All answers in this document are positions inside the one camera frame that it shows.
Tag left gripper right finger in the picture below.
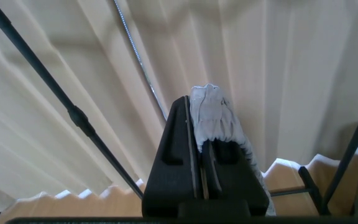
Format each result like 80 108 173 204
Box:
201 139 270 217

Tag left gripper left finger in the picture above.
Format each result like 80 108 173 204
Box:
142 95 204 217

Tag pale grey shorts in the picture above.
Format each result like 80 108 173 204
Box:
190 83 276 217

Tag black clothes rack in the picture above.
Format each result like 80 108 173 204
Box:
0 0 358 216

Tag metal curtain wand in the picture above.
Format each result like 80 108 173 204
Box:
113 0 168 121

